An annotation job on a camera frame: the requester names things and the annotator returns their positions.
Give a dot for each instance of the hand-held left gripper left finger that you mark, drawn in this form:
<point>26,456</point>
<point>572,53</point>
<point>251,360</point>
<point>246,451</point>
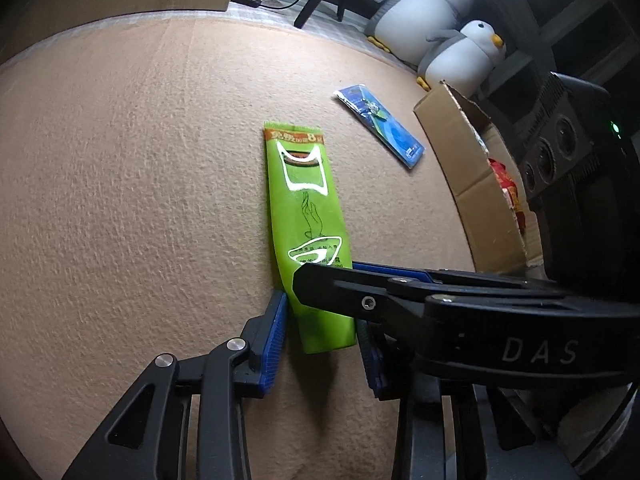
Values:
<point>272,345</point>

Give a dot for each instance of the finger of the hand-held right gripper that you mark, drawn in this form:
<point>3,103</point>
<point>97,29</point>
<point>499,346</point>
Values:
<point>350,292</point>
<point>415,275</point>

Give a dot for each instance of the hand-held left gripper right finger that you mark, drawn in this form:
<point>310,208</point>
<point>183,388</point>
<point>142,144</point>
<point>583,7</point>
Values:
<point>370,360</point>

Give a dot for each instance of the red fabric pouch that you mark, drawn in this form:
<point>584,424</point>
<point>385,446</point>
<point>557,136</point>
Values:
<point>507,190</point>

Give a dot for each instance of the green glove packet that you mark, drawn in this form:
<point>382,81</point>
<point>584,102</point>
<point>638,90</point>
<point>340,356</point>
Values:
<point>305,210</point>

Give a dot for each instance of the cardboard box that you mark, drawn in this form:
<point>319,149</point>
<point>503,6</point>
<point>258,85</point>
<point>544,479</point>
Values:
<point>480,200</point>

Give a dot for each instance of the small penguin plush toy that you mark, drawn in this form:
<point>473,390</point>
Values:
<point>465,60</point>

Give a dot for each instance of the plaid bed sheet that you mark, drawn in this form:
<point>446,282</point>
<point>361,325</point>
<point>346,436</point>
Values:
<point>340,35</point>

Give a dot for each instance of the large penguin plush toy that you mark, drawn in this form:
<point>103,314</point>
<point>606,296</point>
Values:
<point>425,10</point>

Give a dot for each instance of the black power strip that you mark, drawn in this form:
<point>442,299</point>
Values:
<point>245,0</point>

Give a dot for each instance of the white window frame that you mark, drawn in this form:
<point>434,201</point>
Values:
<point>565,15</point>

